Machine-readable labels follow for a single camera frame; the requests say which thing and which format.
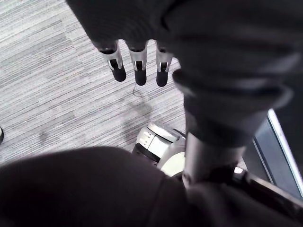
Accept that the grey panel with white frame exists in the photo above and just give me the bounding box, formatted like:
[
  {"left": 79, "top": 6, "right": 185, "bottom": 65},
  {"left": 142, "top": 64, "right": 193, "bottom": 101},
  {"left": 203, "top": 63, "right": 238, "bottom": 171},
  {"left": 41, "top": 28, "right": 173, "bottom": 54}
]
[{"left": 243, "top": 108, "right": 303, "bottom": 201}]

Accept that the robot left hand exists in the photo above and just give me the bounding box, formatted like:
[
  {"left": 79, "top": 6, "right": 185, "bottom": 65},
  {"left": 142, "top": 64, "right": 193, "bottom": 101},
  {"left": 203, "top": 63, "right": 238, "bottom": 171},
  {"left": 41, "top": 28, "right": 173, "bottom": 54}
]
[{"left": 66, "top": 0, "right": 303, "bottom": 190}]

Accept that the silver robot leg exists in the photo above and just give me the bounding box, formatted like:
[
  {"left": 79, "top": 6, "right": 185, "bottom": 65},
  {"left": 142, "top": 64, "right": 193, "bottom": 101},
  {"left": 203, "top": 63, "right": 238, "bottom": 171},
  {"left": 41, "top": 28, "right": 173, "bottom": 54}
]
[{"left": 131, "top": 121, "right": 187, "bottom": 178}]

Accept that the thin dark thread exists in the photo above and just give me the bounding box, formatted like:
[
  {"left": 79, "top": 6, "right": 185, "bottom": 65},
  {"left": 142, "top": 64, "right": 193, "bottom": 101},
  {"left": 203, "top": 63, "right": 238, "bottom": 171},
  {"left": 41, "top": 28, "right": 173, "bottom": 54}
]
[{"left": 132, "top": 81, "right": 144, "bottom": 97}]

